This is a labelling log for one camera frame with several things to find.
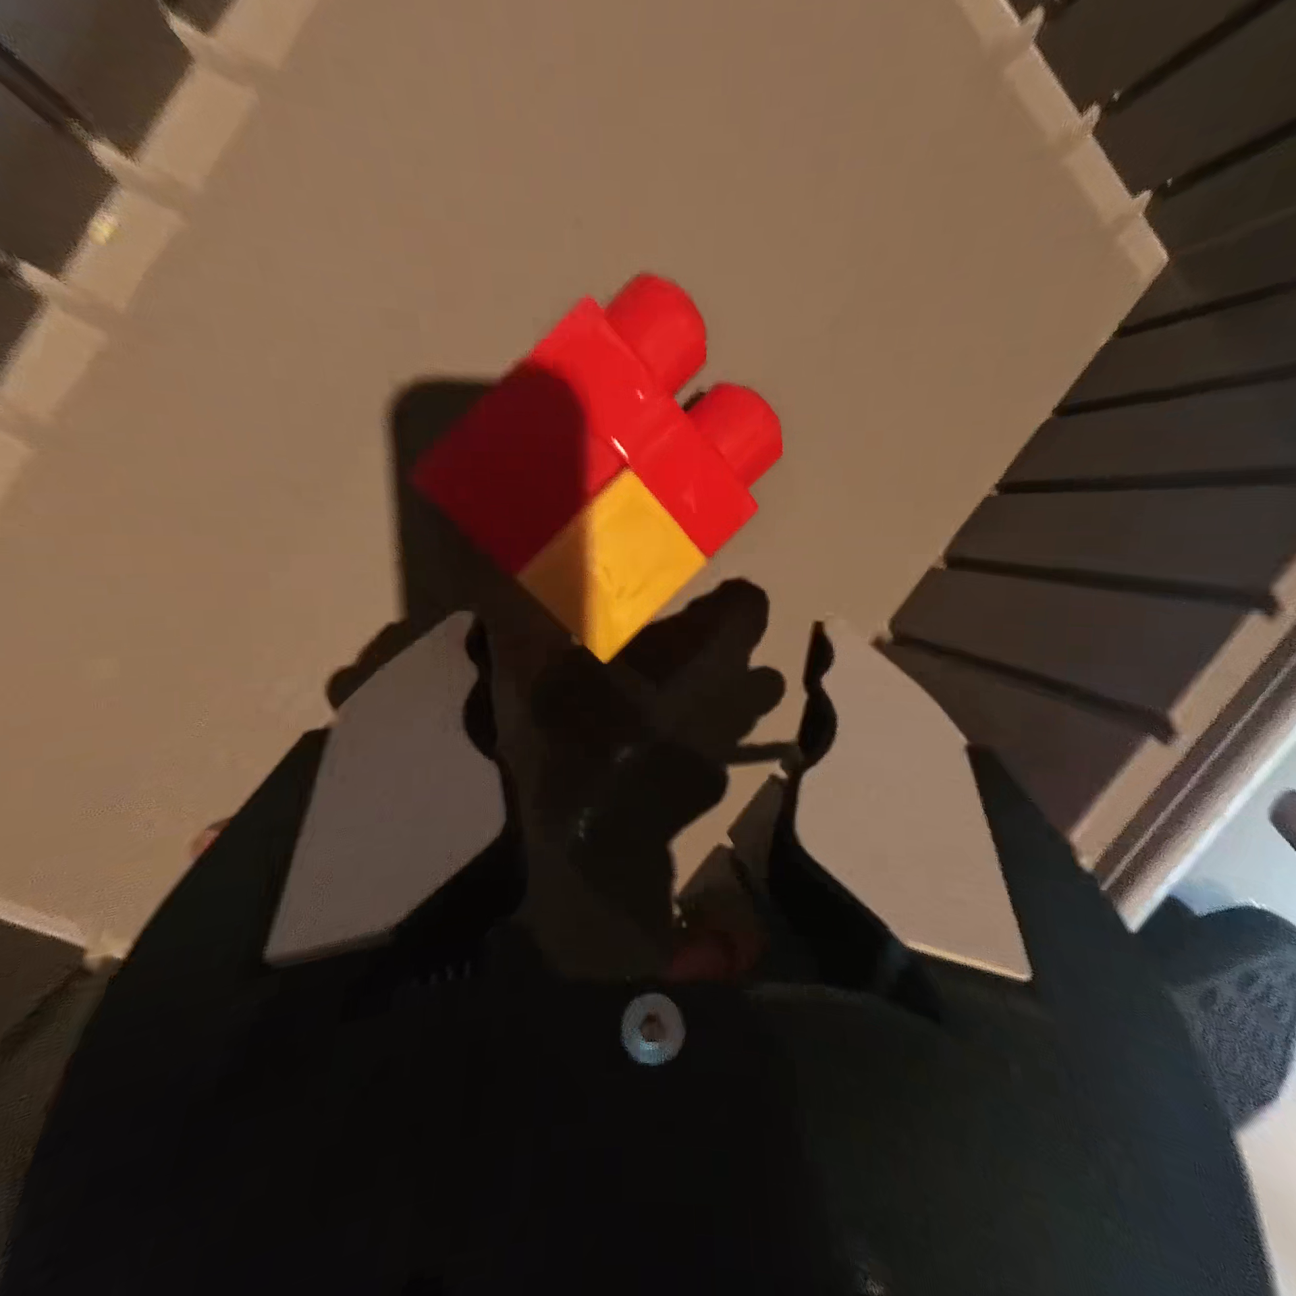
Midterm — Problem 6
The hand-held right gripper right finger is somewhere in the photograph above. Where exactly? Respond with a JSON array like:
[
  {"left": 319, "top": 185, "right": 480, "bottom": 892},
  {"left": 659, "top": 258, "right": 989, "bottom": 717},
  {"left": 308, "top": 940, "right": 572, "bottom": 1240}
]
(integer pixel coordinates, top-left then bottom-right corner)
[{"left": 763, "top": 617, "right": 1033, "bottom": 981}]

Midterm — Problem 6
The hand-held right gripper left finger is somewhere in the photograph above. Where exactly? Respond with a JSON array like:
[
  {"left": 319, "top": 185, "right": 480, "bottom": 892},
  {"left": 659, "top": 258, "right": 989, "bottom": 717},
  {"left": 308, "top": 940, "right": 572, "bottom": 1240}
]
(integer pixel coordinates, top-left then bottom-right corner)
[{"left": 264, "top": 609, "right": 527, "bottom": 967}]

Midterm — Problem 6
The red two-stud toy block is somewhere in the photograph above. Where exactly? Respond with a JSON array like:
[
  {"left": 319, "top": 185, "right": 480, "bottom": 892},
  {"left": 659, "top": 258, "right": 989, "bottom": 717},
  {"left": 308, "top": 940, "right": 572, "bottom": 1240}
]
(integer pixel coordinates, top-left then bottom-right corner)
[{"left": 529, "top": 272, "right": 788, "bottom": 560}]

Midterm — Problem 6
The grey plastic bin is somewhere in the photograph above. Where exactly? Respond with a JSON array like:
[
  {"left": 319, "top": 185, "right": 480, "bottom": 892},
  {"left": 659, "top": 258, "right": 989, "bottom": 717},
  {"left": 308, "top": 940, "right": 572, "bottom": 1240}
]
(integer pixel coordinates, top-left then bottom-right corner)
[{"left": 0, "top": 0, "right": 1296, "bottom": 1045}]

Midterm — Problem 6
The black mesh office chair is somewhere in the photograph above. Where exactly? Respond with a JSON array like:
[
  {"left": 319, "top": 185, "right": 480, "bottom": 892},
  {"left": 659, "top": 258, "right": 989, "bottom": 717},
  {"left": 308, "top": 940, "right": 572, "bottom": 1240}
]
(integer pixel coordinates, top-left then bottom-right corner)
[{"left": 1141, "top": 890, "right": 1296, "bottom": 1128}]

